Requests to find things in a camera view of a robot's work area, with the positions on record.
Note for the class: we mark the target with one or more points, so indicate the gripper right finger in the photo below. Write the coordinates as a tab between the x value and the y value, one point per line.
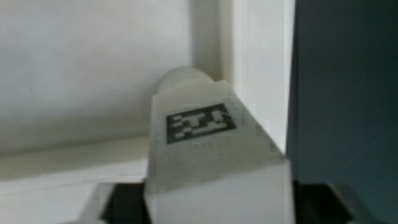
353	204

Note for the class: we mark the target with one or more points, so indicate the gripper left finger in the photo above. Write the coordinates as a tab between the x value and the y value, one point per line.
97	204

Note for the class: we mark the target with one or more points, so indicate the white leg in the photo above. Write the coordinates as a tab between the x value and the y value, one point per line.
218	180

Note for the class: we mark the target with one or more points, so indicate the white square tabletop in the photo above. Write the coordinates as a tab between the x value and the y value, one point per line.
88	52

